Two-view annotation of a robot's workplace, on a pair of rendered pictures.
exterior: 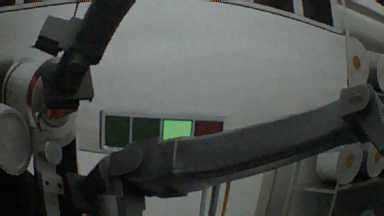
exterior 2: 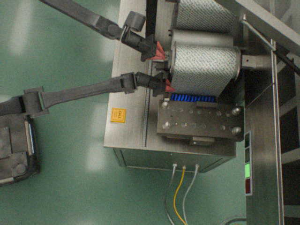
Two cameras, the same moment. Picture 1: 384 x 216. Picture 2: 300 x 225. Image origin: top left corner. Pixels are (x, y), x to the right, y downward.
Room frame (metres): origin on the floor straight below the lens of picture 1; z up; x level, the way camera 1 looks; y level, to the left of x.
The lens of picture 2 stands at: (1.72, -0.33, 2.40)
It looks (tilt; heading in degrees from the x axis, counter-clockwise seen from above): 73 degrees down; 120
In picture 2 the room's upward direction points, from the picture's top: 6 degrees clockwise
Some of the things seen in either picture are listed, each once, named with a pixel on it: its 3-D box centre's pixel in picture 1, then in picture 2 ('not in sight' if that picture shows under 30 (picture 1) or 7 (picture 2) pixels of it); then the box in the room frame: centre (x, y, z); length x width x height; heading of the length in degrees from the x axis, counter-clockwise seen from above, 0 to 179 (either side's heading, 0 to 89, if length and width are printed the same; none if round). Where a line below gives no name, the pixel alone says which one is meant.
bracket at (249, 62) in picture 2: not in sight; (248, 61); (1.75, 0.37, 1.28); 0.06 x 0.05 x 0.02; 31
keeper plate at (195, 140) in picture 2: not in sight; (201, 141); (1.78, 0.07, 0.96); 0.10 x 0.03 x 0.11; 31
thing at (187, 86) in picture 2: (58, 176); (196, 88); (1.63, 0.23, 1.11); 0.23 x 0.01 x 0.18; 31
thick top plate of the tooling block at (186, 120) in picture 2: not in sight; (200, 120); (1.72, 0.15, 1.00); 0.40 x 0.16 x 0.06; 31
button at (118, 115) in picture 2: not in sight; (118, 115); (1.37, -0.04, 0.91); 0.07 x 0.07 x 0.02; 31
